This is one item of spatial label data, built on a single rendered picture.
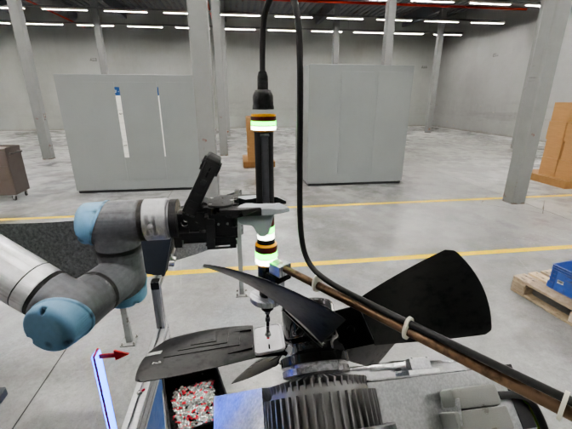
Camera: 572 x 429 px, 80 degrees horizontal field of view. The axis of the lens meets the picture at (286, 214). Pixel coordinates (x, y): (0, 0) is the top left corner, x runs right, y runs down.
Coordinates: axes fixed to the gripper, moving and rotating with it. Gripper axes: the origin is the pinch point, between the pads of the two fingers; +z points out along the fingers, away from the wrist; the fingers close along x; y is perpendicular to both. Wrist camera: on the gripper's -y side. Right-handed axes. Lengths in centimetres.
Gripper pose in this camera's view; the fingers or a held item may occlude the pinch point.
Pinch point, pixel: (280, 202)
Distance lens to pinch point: 64.0
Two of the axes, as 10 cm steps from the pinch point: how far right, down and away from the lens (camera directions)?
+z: 9.9, -0.5, 1.3
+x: 1.4, 3.2, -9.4
